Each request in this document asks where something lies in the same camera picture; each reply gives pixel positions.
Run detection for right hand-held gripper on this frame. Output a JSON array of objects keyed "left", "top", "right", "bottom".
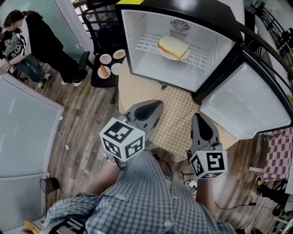
[{"left": 189, "top": 112, "right": 228, "bottom": 180}]

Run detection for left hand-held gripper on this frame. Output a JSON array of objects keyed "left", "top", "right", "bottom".
[{"left": 99, "top": 100, "right": 164, "bottom": 162}]

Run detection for black mini fridge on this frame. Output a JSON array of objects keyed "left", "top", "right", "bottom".
[{"left": 115, "top": 0, "right": 293, "bottom": 140}]

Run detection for white bread slice food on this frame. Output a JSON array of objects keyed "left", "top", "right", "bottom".
[{"left": 157, "top": 35, "right": 191, "bottom": 60}]

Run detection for person's right forearm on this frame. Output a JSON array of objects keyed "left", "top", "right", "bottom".
[{"left": 195, "top": 177, "right": 222, "bottom": 217}]

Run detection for person's left forearm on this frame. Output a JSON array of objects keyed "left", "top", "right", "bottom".
[{"left": 88, "top": 160, "right": 125, "bottom": 196}]

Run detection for black fridge door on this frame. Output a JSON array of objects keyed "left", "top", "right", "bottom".
[{"left": 193, "top": 43, "right": 293, "bottom": 140}]

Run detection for white plate with pink food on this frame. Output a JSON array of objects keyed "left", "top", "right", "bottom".
[{"left": 99, "top": 53, "right": 112, "bottom": 65}]

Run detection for white plate with yellow food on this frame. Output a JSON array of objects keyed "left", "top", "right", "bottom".
[{"left": 112, "top": 49, "right": 126, "bottom": 60}]

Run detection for yellow dotted tablecloth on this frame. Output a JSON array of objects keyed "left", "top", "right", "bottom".
[{"left": 118, "top": 58, "right": 239, "bottom": 160}]

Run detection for black chair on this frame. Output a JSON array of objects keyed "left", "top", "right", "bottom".
[{"left": 81, "top": 0, "right": 129, "bottom": 105}]

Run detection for person's checked shirt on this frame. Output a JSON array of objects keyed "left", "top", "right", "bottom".
[{"left": 42, "top": 149, "right": 236, "bottom": 234}]

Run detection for white plate with carrot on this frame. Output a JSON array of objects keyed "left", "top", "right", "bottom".
[{"left": 97, "top": 65, "right": 111, "bottom": 80}]

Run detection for empty white plate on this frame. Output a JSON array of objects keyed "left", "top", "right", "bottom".
[{"left": 110, "top": 63, "right": 123, "bottom": 75}]

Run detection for red checked cloth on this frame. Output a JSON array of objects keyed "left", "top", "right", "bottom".
[{"left": 263, "top": 129, "right": 293, "bottom": 182}]

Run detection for dark blue chair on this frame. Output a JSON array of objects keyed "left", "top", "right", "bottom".
[{"left": 79, "top": 51, "right": 90, "bottom": 70}]

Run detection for white framed frosted panel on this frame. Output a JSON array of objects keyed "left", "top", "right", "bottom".
[{"left": 0, "top": 75, "right": 65, "bottom": 231}]

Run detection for white plate under bread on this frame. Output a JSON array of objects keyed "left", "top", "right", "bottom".
[{"left": 157, "top": 45, "right": 191, "bottom": 61}]

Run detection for yellow sticky note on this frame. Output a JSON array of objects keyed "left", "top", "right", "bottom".
[{"left": 116, "top": 0, "right": 144, "bottom": 5}]

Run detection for black metal railing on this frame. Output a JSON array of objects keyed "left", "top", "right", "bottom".
[{"left": 251, "top": 2, "right": 293, "bottom": 58}]

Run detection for black floor cable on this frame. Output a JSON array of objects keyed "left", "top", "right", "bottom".
[{"left": 214, "top": 201, "right": 275, "bottom": 211}]

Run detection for black wire waste basket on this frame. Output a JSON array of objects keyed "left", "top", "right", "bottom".
[{"left": 40, "top": 177, "right": 60, "bottom": 195}]

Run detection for white wire fridge shelf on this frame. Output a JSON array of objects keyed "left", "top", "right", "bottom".
[{"left": 134, "top": 33, "right": 212, "bottom": 70}]

